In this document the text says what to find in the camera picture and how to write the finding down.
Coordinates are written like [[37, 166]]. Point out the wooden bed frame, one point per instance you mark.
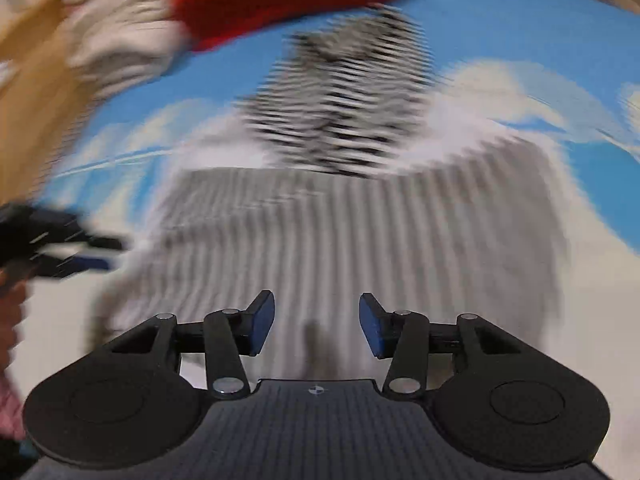
[[35, 90]]

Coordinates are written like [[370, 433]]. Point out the white and black striped garment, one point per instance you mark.
[[330, 110]]

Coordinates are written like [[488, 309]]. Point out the white folded quilt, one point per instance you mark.
[[125, 45]]

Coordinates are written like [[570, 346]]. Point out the blue patterned bed sheet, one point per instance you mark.
[[500, 25]]

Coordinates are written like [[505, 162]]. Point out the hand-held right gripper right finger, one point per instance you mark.
[[372, 327]]

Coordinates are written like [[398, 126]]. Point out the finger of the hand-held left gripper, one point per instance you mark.
[[85, 262], [87, 240]]

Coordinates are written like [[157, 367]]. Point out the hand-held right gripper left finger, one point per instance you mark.
[[262, 327]]

